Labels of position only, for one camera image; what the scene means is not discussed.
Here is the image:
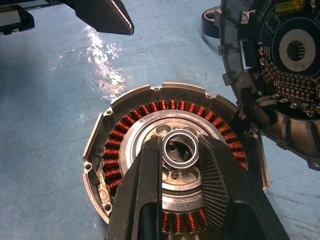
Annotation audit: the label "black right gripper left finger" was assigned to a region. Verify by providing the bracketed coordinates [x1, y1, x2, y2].
[104, 135, 164, 240]

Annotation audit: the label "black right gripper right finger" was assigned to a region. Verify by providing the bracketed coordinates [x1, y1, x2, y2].
[196, 135, 291, 240]

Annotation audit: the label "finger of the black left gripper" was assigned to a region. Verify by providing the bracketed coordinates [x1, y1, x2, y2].
[46, 0, 135, 36]

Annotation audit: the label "silver spoked rotor with bearing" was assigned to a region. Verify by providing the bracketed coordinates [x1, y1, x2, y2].
[119, 109, 221, 212]

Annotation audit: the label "motor lid with circuit board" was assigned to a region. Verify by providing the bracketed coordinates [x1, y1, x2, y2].
[216, 0, 320, 172]

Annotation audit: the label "silver motor housing copper coils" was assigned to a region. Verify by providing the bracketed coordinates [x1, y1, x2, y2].
[82, 81, 271, 240]

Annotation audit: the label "black round ring part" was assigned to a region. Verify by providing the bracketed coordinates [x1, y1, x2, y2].
[201, 5, 222, 39]

